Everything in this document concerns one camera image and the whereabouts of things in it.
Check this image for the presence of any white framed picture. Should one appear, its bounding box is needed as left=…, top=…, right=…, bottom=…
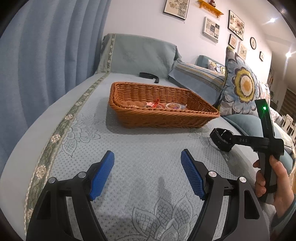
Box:
left=202, top=17, right=220, bottom=43

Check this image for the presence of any blue curtain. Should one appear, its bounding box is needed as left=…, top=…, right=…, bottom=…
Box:
left=1, top=1, right=110, bottom=167

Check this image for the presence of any white chair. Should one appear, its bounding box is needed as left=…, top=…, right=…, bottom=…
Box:
left=281, top=114, right=296, bottom=144

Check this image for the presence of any orange wicker basket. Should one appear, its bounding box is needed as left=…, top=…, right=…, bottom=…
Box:
left=109, top=82, right=220, bottom=128

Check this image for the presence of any teal sofa armrest cover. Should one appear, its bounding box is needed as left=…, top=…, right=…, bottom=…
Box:
left=96, top=33, right=181, bottom=79

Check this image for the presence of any striped blue yellow cushion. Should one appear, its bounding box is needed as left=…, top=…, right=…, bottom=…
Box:
left=169, top=60, right=225, bottom=107

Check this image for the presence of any black strap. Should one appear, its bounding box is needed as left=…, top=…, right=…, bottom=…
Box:
left=138, top=72, right=160, bottom=84

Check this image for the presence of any framed floral picture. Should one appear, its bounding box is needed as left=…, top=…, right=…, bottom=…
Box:
left=228, top=10, right=245, bottom=41

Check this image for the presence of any framed butterfly picture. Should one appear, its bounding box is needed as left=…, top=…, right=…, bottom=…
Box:
left=163, top=0, right=190, bottom=20

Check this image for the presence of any orange wall shelf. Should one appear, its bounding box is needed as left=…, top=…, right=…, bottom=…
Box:
left=197, top=0, right=224, bottom=18

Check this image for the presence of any framed butterfly print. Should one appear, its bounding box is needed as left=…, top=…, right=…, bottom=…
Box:
left=238, top=42, right=247, bottom=60

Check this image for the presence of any small framed picture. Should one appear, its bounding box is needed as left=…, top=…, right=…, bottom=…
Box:
left=228, top=34, right=237, bottom=49

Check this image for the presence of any grey blue sofa cover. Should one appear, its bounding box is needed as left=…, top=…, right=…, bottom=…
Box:
left=1, top=74, right=257, bottom=240

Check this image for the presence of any right hand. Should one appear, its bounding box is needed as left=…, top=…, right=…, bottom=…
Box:
left=255, top=156, right=295, bottom=218

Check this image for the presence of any small floral pillow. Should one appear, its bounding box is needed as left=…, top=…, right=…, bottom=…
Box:
left=196, top=55, right=225, bottom=74

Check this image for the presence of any purple spiral hair tie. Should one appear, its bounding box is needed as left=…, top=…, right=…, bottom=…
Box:
left=165, top=102, right=188, bottom=110

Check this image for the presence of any floral grey yellow pillow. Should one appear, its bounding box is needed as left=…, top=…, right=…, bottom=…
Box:
left=218, top=47, right=261, bottom=116

